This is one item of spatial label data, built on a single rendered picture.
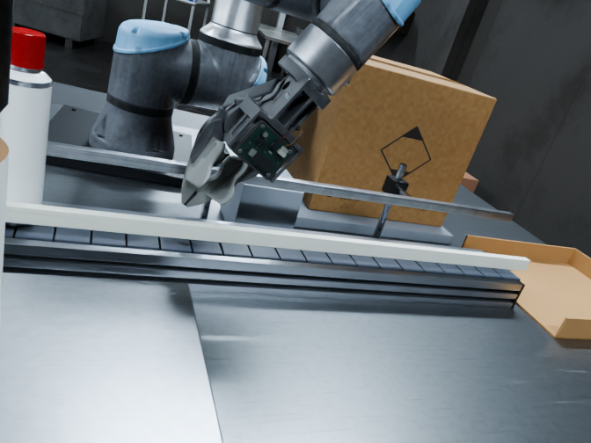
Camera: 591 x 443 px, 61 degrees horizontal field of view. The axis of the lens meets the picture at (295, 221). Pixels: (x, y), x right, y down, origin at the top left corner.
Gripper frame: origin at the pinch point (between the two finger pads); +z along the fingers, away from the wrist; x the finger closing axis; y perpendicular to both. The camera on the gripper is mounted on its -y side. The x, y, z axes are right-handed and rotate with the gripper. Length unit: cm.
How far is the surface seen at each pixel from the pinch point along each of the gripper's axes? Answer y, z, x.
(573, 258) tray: -11, -36, 79
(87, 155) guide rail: -2.6, 4.2, -11.6
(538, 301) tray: 4, -22, 59
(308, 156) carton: -26.5, -12.3, 22.7
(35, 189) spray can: 1.7, 9.3, -14.1
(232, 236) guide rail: 4.5, -0.1, 5.9
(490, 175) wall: -223, -84, 250
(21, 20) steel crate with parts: -593, 114, -41
